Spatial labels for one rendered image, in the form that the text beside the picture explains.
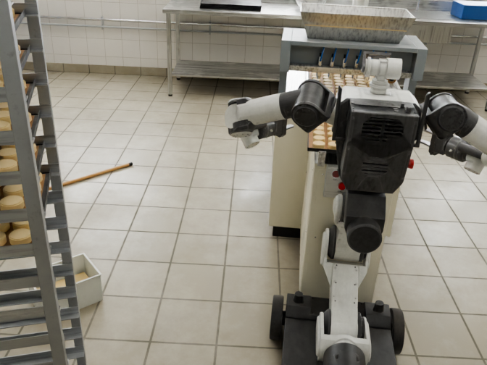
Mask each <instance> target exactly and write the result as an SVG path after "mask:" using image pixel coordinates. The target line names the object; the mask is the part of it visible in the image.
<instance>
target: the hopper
mask: <svg viewBox="0 0 487 365"><path fill-rule="evenodd" d="M300 13H301V17H302V20H303V23H304V28H305V30H306V34H307V38H316V39H328V40H340V41H362V42H373V43H396V44H399V43H400V42H401V40H402V38H403V37H404V36H405V35H406V33H407V31H408V30H409V29H410V27H411V26H412V24H413V23H414V21H415V20H416V19H417V18H416V17H415V16H414V15H413V14H412V13H411V12H410V11H409V10H408V9H401V8H388V7H364V6H351V5H338V4H313V3H301V7H300Z"/></svg>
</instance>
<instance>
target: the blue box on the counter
mask: <svg viewBox="0 0 487 365"><path fill-rule="evenodd" d="M451 14H452V15H454V16H455V17H458V18H460V19H462V20H487V1H453V4H452V7H451Z"/></svg>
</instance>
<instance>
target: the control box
mask: <svg viewBox="0 0 487 365"><path fill-rule="evenodd" d="M337 169H338V165H337V164H327V166H326V173H325V184H324V190H323V197H329V198H335V197H336V196H337V195H338V194H341V195H342V193H343V192H345V189H344V190H340V189H339V188H338V185H339V184H340V183H343V182H342V180H341V178H340V177H333V175H332V174H333V172H334V171H338V170H337Z"/></svg>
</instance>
